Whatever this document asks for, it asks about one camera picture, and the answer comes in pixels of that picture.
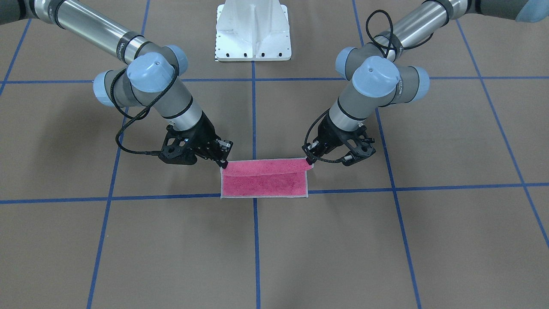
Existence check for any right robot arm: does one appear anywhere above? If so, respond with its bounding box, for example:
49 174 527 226
1 0 233 169

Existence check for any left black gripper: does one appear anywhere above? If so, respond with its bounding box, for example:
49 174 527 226
302 114 376 167

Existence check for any pink towel with grey edge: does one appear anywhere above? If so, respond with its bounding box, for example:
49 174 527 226
221 158 314 198

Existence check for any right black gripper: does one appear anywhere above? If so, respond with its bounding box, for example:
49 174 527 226
158 114 233 170

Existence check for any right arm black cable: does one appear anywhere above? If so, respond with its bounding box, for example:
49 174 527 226
110 64 178 156

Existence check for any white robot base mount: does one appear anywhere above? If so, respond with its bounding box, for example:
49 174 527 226
214 0 292 61

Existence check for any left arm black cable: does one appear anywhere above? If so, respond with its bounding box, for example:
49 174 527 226
304 9 436 164

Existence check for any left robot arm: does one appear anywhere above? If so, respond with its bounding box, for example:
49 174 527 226
302 0 548 166

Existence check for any blue tape line crosswise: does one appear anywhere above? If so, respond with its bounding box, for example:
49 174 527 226
0 182 549 205

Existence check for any blue tape line lengthwise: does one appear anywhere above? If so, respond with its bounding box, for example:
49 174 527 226
251 61 262 309

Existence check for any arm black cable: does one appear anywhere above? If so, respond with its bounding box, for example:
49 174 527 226
110 64 178 156
304 9 436 164

